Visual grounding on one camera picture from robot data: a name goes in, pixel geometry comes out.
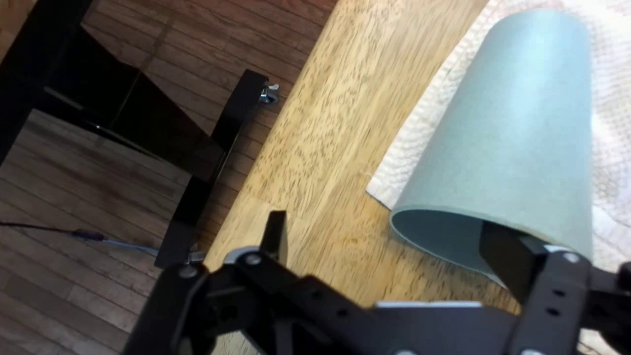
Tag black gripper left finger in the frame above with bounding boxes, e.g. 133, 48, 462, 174
121, 209, 423, 355

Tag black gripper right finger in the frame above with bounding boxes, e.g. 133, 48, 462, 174
480, 223, 631, 355

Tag blue plastic cup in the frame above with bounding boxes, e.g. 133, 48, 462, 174
391, 8, 592, 279

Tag white paper towel sheet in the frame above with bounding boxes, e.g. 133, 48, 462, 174
367, 0, 631, 271

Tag black floor cable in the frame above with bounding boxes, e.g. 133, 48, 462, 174
0, 219, 162, 261

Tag black table frame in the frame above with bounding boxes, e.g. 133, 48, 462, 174
0, 0, 279, 269

